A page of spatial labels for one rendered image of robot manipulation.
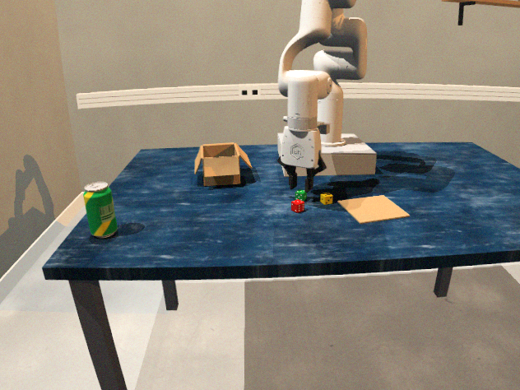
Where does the green drink can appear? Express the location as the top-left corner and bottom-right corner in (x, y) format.
(83, 182), (118, 238)

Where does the tan square mat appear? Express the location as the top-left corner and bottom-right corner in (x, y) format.
(337, 195), (410, 224)

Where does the green die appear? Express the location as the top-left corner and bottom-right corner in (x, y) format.
(295, 189), (307, 201)

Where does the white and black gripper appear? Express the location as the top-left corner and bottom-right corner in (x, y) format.
(277, 126), (327, 193)

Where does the red die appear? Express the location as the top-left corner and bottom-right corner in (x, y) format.
(291, 199), (304, 213)

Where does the yellow die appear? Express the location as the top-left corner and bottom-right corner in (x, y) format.
(320, 193), (332, 205)

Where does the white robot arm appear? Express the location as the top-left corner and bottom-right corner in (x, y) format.
(278, 0), (367, 146)

